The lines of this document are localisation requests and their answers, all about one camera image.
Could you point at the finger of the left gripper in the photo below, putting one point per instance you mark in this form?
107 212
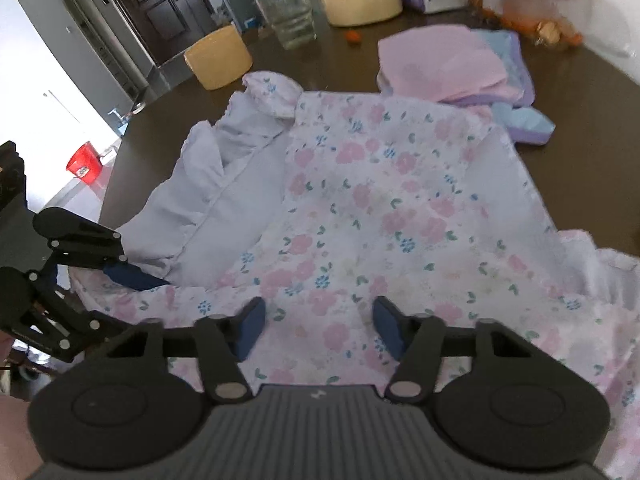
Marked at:
85 329
80 243

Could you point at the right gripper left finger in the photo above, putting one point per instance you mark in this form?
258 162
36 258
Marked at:
221 344

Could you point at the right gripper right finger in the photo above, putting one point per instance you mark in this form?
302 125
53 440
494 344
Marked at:
415 343

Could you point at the pink floral garment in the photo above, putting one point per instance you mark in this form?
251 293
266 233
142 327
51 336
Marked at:
320 202

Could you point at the red bucket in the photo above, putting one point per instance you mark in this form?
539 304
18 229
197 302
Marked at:
85 164

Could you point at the yellow mug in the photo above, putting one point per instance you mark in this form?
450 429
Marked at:
219 58

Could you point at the dark wooden door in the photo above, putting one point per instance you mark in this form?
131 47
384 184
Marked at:
168 27

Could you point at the pink blue folded garment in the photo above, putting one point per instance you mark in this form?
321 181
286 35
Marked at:
466 67

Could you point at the clear drinking glass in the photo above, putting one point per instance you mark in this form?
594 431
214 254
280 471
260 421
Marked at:
290 20

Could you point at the plastic bag of oranges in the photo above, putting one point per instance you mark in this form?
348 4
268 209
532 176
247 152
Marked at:
563 23

